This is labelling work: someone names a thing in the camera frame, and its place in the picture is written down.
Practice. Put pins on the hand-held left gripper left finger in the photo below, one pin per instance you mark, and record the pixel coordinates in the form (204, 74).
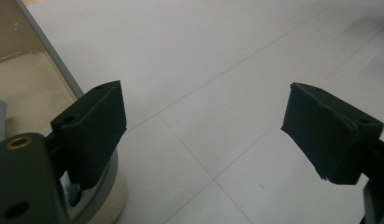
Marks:
(93, 133)

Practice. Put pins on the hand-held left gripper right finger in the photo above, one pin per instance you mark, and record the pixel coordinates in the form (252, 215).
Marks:
(320, 137)

